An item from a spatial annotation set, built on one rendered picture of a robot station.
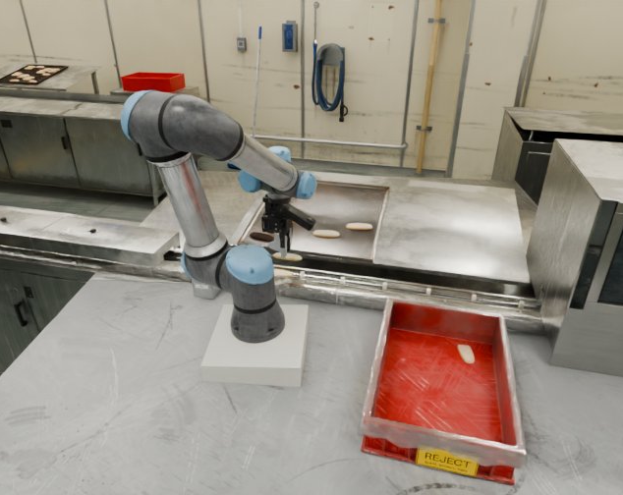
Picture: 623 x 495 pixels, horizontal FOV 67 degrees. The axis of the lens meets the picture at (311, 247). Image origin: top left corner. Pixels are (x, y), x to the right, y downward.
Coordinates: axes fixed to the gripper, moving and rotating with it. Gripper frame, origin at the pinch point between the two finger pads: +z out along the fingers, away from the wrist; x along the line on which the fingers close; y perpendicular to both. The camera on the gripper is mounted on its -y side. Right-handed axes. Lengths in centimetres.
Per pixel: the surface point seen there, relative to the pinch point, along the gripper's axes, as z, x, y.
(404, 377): 12, 37, -43
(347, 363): 11.9, 35.2, -27.4
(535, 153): 6, -165, -103
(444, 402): 12, 43, -53
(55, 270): 15, 9, 88
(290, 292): 9.4, 9.0, -3.6
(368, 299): 7.9, 8.9, -28.9
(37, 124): 21, -203, 285
